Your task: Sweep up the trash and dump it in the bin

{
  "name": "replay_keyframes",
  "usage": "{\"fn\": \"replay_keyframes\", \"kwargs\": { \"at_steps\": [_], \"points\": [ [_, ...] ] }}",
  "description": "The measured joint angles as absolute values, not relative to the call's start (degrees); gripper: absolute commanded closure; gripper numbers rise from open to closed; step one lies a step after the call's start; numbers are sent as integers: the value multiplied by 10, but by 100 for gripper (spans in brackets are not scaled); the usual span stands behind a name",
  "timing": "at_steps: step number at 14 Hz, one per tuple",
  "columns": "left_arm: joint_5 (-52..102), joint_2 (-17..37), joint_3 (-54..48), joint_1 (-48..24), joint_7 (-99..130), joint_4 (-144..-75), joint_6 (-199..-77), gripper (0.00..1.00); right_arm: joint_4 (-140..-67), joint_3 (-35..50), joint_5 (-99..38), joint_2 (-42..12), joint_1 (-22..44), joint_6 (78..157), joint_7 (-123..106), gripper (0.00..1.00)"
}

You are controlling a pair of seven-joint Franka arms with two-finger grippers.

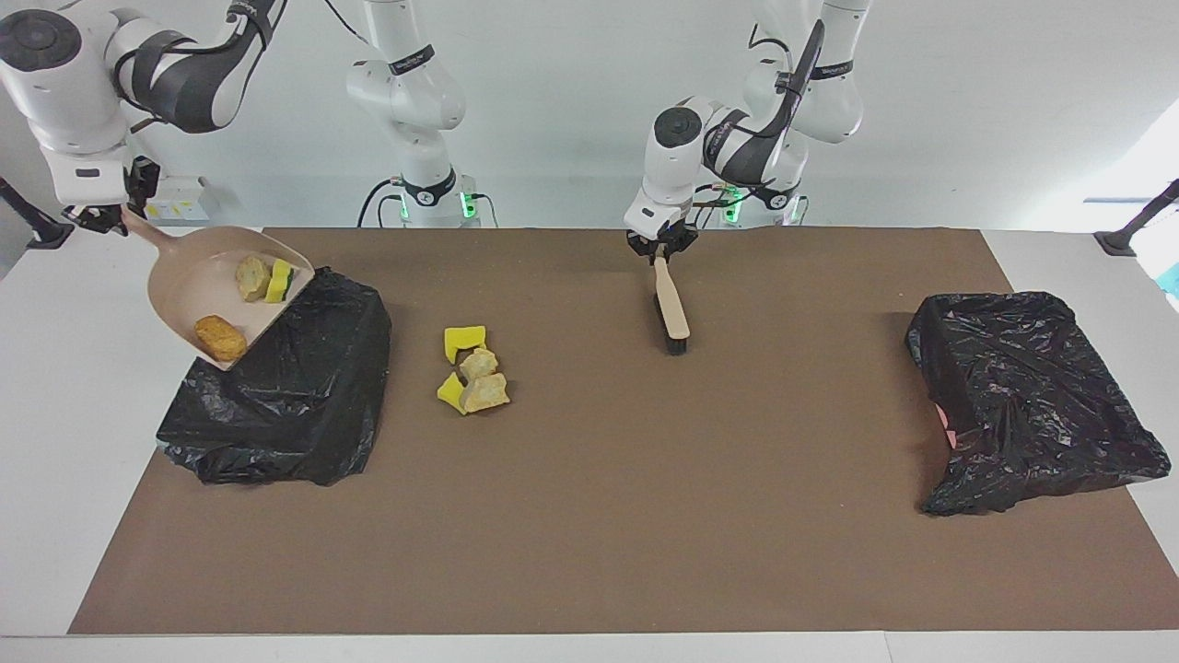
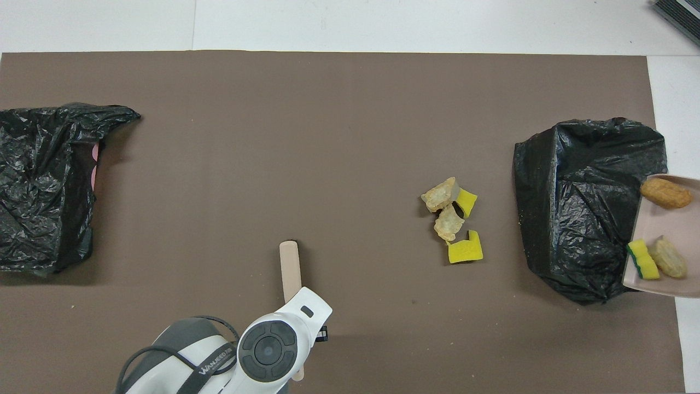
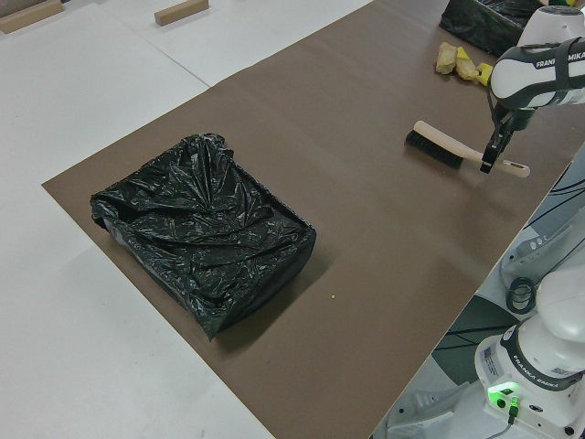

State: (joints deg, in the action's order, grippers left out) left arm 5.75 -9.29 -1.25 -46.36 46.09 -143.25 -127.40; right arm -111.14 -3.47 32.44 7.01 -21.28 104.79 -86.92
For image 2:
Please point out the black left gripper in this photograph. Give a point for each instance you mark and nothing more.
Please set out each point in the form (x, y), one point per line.
(321, 334)

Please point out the beige brush black bristles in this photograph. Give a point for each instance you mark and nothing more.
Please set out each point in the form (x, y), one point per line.
(290, 273)

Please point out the notched yellow sponge piece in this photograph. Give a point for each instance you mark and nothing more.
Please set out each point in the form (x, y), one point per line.
(465, 253)

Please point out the small tan bread piece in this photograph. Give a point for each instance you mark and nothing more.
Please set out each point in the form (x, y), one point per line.
(448, 223)

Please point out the large tan bread piece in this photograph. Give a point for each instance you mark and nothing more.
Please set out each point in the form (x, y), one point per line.
(437, 196)

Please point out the small yellow sponge piece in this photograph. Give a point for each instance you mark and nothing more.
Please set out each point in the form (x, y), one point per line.
(467, 201)

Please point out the yellow green sponge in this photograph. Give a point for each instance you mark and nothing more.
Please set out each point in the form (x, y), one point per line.
(648, 265)

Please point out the pale bread piece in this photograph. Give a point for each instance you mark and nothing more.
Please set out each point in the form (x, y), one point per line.
(672, 260)

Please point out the beige plastic dustpan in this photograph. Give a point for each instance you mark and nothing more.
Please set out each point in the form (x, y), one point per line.
(678, 230)

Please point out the brown bread roll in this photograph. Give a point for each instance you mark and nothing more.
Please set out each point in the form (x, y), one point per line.
(667, 194)

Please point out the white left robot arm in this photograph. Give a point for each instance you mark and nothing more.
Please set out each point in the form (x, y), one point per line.
(268, 350)

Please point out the pink plastic bin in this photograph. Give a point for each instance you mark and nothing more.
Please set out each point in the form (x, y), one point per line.
(94, 175)

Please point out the black plastic trash bag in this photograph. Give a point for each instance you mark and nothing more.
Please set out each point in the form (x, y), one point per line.
(38, 191)
(579, 219)

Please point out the brown table mat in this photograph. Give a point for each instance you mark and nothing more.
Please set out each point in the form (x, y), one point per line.
(350, 82)

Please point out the dark ribbed grate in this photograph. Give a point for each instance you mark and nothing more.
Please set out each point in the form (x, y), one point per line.
(683, 13)

